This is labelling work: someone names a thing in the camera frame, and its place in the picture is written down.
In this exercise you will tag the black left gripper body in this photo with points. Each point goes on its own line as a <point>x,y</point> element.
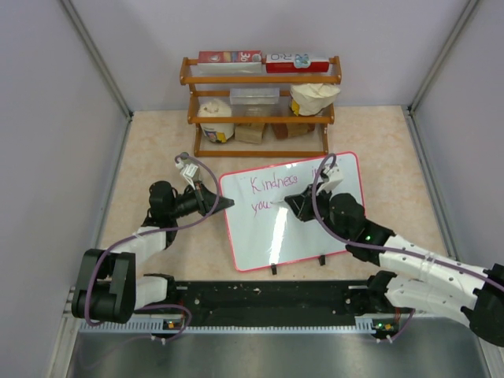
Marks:
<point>200,198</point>

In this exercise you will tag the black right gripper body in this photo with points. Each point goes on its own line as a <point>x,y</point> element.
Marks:
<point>323,202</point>

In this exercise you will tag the pink framed whiteboard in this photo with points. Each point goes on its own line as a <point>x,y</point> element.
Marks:
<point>261,233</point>

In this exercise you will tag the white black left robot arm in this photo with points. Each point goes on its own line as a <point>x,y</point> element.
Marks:
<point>107,287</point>

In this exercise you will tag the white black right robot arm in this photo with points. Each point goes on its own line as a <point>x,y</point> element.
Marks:
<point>410,276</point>

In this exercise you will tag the tan sponge block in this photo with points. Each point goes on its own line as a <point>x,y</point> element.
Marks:
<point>250,132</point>

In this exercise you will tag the wooden two-tier shelf rack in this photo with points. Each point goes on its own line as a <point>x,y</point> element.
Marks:
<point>314,144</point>

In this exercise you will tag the cream cloth bag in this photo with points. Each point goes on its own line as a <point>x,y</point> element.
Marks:
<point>309,99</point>

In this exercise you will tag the clear plastic box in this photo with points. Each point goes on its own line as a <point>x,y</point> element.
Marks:
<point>254,96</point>

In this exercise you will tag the red white carton box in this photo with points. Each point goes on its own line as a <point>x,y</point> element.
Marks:
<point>230,62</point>

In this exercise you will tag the red white zero box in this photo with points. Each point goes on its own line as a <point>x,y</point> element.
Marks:
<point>295,63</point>

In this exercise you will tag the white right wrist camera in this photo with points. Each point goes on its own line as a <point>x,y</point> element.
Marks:
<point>331,177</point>

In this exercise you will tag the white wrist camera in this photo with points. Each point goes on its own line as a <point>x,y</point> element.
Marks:
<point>331,177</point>
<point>189,171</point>

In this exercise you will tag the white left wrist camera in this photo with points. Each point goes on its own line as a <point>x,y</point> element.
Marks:
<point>189,171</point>

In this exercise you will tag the grey cable duct rail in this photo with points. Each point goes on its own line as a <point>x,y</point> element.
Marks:
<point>171,325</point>

